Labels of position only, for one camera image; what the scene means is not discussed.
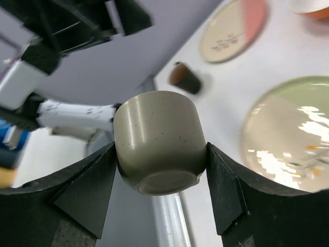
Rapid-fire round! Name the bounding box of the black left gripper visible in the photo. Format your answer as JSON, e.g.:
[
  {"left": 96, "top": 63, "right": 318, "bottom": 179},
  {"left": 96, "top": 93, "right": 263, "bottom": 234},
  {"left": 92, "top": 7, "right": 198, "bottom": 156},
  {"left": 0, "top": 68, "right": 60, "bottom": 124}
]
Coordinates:
[{"left": 0, "top": 0, "right": 154, "bottom": 75}]

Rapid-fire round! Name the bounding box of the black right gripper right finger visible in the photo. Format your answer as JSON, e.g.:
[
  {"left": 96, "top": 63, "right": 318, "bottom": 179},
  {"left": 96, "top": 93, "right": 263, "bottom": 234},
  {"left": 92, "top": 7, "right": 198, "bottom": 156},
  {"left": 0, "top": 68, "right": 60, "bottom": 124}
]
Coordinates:
[{"left": 206, "top": 144, "right": 328, "bottom": 247}]

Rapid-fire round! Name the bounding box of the green and cream plate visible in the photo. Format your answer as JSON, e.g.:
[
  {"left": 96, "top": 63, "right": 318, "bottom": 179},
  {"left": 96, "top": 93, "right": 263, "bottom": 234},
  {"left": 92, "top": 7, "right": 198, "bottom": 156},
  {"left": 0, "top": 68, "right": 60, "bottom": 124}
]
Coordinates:
[{"left": 240, "top": 76, "right": 328, "bottom": 192}]

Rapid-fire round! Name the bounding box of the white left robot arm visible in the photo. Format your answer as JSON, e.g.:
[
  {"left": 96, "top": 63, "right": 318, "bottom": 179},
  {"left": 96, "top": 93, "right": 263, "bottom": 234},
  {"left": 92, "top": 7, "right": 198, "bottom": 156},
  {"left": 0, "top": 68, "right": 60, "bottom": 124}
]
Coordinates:
[{"left": 1, "top": 1, "right": 119, "bottom": 145}]

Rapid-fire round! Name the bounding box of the dark brown tumbler cup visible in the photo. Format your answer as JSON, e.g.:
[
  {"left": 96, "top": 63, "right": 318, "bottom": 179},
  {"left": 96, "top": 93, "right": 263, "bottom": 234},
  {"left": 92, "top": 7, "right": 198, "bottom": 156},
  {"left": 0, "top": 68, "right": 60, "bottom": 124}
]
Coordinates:
[{"left": 169, "top": 62, "right": 202, "bottom": 95}]

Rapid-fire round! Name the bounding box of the pink and cream plate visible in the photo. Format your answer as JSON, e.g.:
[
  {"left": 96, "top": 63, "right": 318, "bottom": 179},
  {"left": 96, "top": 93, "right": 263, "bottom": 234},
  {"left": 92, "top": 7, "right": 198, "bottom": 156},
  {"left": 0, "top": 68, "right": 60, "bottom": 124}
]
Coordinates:
[{"left": 199, "top": 0, "right": 268, "bottom": 63}]

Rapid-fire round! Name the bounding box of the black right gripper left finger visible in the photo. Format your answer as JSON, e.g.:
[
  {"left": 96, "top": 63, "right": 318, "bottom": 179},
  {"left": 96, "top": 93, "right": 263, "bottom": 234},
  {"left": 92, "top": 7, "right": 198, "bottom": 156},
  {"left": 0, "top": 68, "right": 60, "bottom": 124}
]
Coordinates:
[{"left": 1, "top": 144, "right": 117, "bottom": 246}]

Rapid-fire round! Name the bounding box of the orange and white bowl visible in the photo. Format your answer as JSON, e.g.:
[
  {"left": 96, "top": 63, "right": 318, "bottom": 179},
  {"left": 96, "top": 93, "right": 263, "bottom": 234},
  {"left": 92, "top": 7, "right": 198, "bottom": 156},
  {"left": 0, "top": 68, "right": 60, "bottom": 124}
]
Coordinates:
[{"left": 288, "top": 0, "right": 328, "bottom": 20}]

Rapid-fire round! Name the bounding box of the grey-green ceramic mug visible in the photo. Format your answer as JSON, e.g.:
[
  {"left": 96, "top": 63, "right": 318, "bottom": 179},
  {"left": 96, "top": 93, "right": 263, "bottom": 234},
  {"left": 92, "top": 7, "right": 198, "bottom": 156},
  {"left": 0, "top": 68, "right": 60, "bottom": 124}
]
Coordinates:
[{"left": 114, "top": 91, "right": 207, "bottom": 196}]

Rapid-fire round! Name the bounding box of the aluminium mounting rail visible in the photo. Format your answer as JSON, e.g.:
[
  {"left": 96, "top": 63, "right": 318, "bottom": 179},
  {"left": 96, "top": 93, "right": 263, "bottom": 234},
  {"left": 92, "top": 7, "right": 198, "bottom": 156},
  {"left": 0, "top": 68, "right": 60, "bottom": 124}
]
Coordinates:
[{"left": 152, "top": 193, "right": 194, "bottom": 247}]

